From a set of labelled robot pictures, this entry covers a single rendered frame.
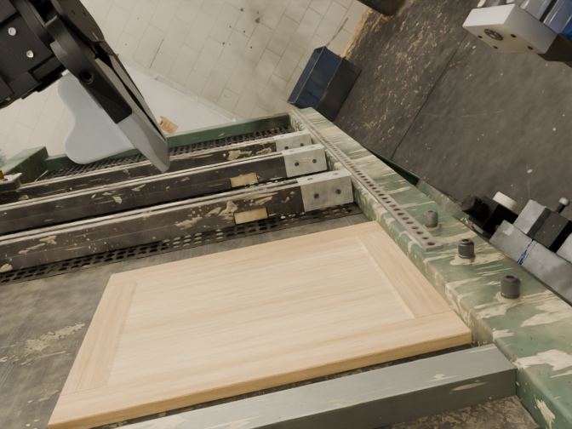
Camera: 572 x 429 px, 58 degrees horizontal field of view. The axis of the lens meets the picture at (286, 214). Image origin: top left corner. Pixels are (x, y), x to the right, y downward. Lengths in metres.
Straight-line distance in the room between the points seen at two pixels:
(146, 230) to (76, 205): 0.40
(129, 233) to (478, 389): 0.89
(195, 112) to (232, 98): 1.45
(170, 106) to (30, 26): 4.23
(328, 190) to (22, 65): 0.96
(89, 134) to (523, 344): 0.52
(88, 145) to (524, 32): 0.70
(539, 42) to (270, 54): 5.17
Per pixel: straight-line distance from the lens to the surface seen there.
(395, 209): 1.07
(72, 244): 1.32
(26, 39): 0.38
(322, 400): 0.62
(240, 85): 5.97
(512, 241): 1.01
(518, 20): 0.90
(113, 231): 1.29
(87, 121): 0.38
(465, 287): 0.79
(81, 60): 0.35
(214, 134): 2.36
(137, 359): 0.82
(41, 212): 1.66
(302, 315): 0.82
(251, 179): 1.56
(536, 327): 0.71
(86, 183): 1.86
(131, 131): 0.37
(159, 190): 1.57
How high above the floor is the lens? 1.36
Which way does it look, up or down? 16 degrees down
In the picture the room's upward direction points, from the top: 63 degrees counter-clockwise
